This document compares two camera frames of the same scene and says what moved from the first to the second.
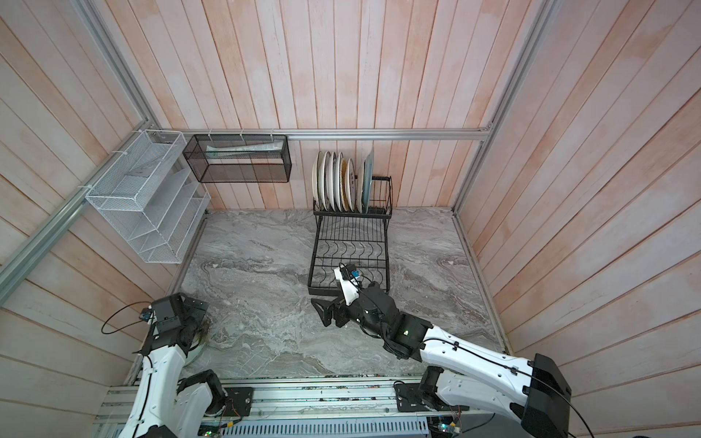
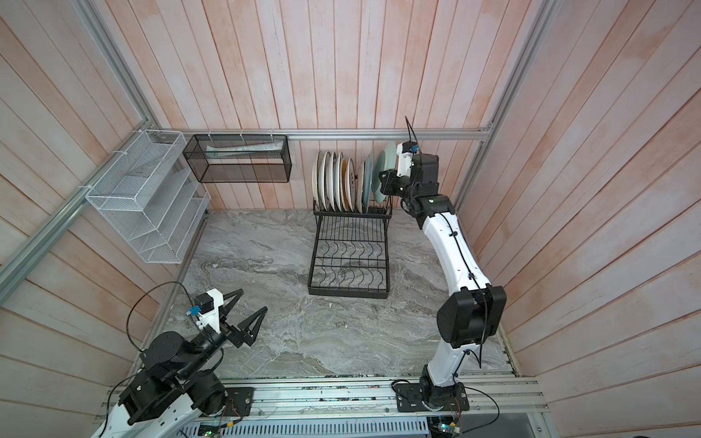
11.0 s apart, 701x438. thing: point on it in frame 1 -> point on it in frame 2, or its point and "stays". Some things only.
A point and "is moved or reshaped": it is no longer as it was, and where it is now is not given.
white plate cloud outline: (339, 180) stays
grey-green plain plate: (368, 176) stays
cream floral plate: (315, 182) stays
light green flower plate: (195, 351) is moved or reshaped
